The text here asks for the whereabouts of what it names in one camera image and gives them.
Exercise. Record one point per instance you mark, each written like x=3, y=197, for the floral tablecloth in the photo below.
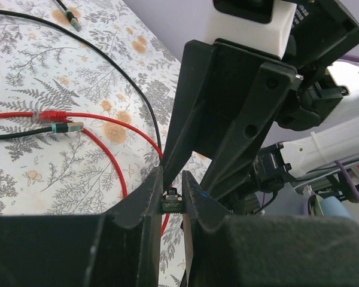
x=118, y=73

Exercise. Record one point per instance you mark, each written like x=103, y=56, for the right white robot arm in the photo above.
x=287, y=154

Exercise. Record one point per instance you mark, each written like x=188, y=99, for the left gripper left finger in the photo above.
x=119, y=247

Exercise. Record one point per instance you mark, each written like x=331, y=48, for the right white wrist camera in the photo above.
x=271, y=38

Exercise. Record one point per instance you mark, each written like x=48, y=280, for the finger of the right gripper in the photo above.
x=189, y=106

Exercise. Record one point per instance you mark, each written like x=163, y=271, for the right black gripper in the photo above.
x=248, y=86

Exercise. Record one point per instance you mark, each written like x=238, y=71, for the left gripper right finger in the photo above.
x=223, y=249

